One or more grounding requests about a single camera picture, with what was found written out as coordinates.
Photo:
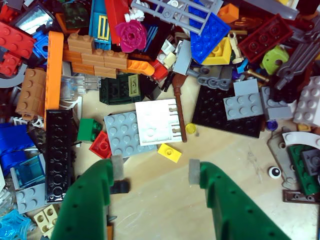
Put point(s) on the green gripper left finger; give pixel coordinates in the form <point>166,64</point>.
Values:
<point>87,205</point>

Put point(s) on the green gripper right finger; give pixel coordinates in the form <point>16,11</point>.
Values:
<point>235,207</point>

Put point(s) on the small black Lego piece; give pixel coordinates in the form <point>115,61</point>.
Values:
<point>120,187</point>

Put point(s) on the tan Lego brick with holes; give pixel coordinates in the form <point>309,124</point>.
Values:
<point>47,220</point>

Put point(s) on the round white eye Lego tile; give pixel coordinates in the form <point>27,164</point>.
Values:
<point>274,172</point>

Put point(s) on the grey two-by-two Lego plate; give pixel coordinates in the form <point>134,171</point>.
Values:
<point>31,197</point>

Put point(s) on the long black Lego plate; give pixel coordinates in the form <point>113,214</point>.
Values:
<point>58,155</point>

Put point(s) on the small red Lego plate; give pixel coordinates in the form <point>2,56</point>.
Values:
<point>102,145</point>

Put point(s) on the transparent light blue Lego brick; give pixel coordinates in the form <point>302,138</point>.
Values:
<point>31,170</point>

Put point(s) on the green Lego plate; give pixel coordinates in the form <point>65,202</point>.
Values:
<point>301,170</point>

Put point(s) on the transparent blue Lego web piece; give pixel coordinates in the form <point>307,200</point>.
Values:
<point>13,225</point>

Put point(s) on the light grey studded Lego plate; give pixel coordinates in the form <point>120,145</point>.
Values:
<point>123,135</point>

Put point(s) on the small yellow flat Lego plate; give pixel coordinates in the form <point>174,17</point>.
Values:
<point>169,152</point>

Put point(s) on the round transparent yellow Lego stud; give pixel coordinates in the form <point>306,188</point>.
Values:
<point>190,128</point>

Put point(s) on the blue Lego curved piece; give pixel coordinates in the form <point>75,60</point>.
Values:
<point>13,145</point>

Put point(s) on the white curved Lego arch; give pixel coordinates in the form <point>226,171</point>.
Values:
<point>302,140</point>

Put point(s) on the large black Lego plate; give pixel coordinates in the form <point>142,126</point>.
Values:
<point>212,110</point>

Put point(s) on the grey two-by-three Lego plate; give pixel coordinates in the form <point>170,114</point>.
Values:
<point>243,106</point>

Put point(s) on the white hinged Lego plate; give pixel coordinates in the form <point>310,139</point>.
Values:
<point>156,122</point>

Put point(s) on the dark green Lego brick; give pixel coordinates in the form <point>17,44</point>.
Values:
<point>117,91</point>

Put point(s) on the transparent clear Lego brick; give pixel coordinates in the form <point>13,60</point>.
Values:
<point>80,85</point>

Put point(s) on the brown Lego broom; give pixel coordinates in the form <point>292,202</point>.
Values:
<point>179,100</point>

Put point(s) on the brown rounded Lego brick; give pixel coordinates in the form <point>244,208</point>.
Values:
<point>31,93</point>

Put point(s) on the white Lego brick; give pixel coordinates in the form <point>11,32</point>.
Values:
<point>308,105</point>

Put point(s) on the grey Lego technic connector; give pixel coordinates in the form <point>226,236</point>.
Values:
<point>215,77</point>

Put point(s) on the long orange Lego beam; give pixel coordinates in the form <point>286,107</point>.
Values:
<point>54,72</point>

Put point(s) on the tan masonry Lego brick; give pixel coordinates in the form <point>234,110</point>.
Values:
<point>97,56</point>

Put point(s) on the lime green Lego piece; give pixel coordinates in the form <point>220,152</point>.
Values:
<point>273,58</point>

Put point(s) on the yellow Lego slope brick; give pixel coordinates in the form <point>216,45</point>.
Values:
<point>220,52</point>

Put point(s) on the dark red Lego plate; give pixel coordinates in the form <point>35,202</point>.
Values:
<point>266,38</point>

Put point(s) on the blue wedge Lego plate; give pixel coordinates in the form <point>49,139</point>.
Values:
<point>208,37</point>

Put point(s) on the magenta Lego flower piece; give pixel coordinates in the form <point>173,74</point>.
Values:
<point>131,36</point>

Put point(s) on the red two-by-four Lego brick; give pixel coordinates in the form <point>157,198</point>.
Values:
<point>16,40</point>

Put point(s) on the grey Lego fence grille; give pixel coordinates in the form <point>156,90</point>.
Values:
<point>175,13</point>

